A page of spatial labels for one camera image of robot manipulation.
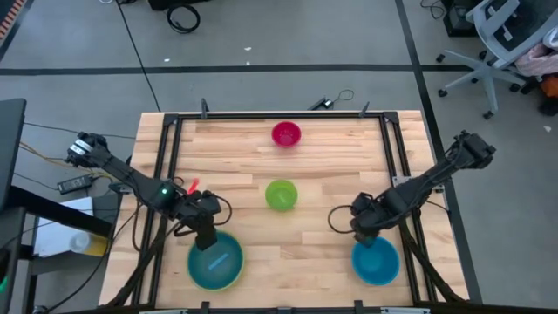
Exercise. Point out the black aluminium table frame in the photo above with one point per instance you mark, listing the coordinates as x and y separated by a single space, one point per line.
279 115

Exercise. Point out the black power adapter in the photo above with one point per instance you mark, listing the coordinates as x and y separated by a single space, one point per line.
75 184

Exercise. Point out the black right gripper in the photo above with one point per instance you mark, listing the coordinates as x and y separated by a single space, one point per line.
368 213

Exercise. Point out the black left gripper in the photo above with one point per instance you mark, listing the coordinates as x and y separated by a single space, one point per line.
201 209

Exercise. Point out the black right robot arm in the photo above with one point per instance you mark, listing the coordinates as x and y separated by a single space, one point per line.
440 174

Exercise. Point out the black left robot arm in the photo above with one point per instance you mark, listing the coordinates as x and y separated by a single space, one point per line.
113 162

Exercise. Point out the black equipment box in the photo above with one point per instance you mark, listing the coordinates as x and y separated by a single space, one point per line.
457 19

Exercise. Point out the yellow bottle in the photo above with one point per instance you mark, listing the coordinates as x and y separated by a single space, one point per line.
89 244

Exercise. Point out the large teal and yellow bowl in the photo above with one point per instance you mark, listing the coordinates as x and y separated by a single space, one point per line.
218 268

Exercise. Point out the medium blue bowl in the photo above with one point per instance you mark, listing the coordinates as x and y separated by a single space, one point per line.
376 264

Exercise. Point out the small pink bowl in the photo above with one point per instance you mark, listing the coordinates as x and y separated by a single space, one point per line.
286 134

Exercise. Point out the small green bowl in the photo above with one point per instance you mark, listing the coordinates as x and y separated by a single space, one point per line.
281 195

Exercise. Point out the orange-red tag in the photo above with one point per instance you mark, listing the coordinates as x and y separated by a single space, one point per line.
193 186

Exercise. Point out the grey office chair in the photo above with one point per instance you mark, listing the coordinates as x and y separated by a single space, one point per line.
488 65

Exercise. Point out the white paper sheet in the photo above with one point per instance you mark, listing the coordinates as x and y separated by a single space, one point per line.
56 235

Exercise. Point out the pink cloth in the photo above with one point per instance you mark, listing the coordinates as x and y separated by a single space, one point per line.
538 61

